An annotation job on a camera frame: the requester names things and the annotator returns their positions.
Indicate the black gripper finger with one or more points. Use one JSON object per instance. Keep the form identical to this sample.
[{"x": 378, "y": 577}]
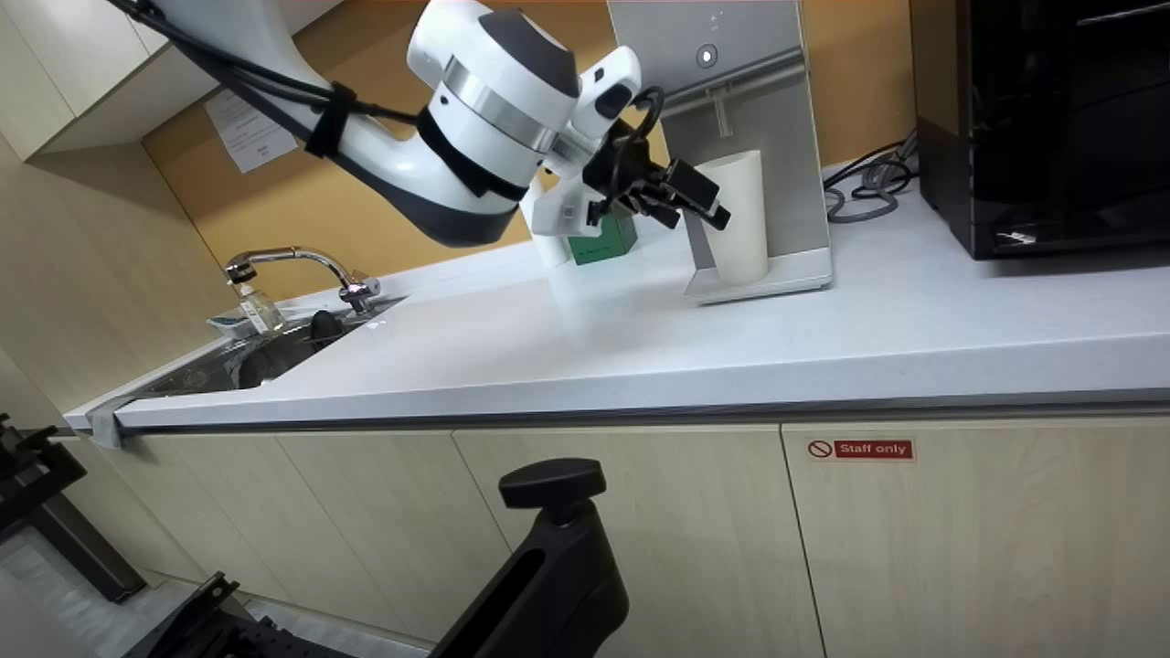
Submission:
[
  {"x": 695, "y": 184},
  {"x": 701, "y": 212}
]

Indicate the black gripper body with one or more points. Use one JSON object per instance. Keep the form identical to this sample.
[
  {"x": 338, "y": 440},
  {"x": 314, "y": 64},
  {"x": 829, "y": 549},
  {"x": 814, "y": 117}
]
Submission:
[{"x": 627, "y": 175}]

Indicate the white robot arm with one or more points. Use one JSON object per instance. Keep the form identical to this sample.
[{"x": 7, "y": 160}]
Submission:
[{"x": 489, "y": 111}]

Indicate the grey counter edge clamp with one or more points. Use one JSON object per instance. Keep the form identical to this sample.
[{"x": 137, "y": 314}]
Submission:
[{"x": 103, "y": 424}]

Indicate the green tissue box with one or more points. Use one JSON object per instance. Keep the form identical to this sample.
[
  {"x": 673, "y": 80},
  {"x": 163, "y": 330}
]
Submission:
[{"x": 604, "y": 251}]

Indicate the silver coffee machine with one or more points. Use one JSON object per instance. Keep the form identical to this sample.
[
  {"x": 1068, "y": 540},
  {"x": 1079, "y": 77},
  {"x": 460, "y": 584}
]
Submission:
[{"x": 732, "y": 36}]

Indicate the red warning sticker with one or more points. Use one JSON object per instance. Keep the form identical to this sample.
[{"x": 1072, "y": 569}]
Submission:
[{"x": 860, "y": 447}]

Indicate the plain beige cabinet door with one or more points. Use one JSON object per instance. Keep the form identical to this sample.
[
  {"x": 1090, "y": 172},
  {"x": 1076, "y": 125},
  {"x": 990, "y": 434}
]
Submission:
[
  {"x": 304, "y": 514},
  {"x": 634, "y": 536}
]

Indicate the chrome sink faucet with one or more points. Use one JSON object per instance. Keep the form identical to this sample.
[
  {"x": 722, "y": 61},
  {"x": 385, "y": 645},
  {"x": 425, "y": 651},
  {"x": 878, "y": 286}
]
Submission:
[{"x": 297, "y": 258}]

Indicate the black microwave oven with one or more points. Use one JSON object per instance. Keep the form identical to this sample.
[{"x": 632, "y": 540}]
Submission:
[{"x": 1063, "y": 121}]

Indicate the stainless steel sink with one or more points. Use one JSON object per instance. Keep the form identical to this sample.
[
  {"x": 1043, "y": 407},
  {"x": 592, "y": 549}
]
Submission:
[{"x": 268, "y": 357}]

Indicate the beige cabinet door with sticker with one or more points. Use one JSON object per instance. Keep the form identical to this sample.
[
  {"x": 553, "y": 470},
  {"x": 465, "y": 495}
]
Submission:
[{"x": 1012, "y": 560}]

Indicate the black equipment stand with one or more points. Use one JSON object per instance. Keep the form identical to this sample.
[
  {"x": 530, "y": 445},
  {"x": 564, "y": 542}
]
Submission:
[{"x": 40, "y": 487}]

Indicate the white paper wall notice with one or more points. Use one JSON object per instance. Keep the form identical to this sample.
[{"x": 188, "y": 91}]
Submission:
[{"x": 252, "y": 135}]

